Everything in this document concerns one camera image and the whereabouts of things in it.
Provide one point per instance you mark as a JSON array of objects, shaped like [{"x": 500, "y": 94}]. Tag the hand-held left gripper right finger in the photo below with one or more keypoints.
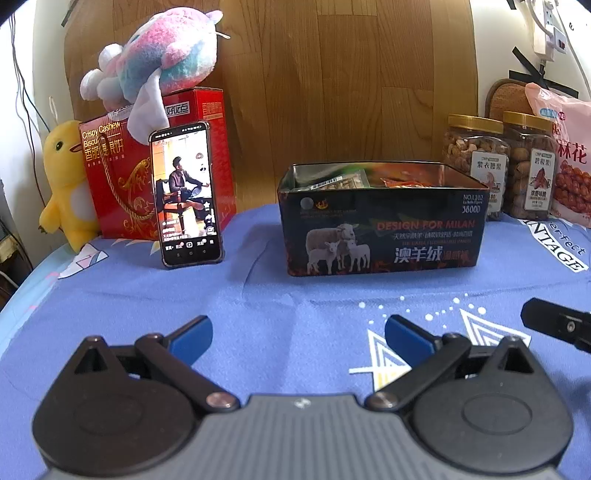
[{"x": 406, "y": 336}]

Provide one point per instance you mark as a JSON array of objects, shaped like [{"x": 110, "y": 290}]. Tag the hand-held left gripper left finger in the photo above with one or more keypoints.
[{"x": 191, "y": 339}]

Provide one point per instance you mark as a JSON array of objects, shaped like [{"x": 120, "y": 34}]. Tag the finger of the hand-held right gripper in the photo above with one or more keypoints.
[{"x": 554, "y": 321}]

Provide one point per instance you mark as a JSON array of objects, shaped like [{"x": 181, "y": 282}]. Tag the black tin box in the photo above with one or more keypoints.
[{"x": 383, "y": 235}]

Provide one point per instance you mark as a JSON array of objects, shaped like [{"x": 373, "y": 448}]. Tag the orange snack packet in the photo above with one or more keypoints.
[{"x": 408, "y": 183}]

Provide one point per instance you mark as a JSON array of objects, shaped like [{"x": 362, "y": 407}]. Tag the clear cracker zip bag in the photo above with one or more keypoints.
[{"x": 334, "y": 182}]

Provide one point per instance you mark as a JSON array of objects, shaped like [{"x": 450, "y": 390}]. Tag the blue printed tablecloth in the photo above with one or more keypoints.
[{"x": 277, "y": 314}]

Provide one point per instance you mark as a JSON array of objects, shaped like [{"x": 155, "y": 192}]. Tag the smartphone in clear case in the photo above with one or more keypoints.
[{"x": 187, "y": 198}]

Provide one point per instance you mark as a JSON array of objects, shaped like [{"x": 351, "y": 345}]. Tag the pecan jar gold lid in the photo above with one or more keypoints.
[{"x": 531, "y": 161}]

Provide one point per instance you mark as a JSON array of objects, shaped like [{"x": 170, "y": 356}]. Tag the pink snack bag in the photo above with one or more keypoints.
[{"x": 572, "y": 152}]

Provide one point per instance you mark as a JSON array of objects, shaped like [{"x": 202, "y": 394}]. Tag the red gift box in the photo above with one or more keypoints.
[{"x": 120, "y": 184}]

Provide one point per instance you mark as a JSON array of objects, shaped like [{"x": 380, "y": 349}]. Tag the cashew jar gold lid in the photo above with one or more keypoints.
[{"x": 471, "y": 147}]

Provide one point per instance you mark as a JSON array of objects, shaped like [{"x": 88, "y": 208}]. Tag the yellow duck plush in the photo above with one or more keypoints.
[{"x": 67, "y": 184}]

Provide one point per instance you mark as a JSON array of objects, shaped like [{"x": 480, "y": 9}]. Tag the brown woven mat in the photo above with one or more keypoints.
[{"x": 505, "y": 99}]

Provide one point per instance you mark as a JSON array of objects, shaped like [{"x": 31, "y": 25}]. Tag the black tape strip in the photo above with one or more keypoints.
[
  {"x": 545, "y": 81},
  {"x": 524, "y": 57}
]

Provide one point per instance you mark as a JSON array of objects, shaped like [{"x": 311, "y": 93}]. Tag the wooden board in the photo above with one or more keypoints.
[{"x": 323, "y": 83}]

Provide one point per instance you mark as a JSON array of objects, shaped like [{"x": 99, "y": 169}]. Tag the white power strip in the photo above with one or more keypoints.
[{"x": 549, "y": 32}]

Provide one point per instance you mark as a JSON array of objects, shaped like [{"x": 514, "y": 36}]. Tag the pastel plush toy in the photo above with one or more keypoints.
[{"x": 157, "y": 50}]

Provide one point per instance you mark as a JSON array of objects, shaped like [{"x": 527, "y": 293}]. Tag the white wall hook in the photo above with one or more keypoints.
[{"x": 53, "y": 107}]

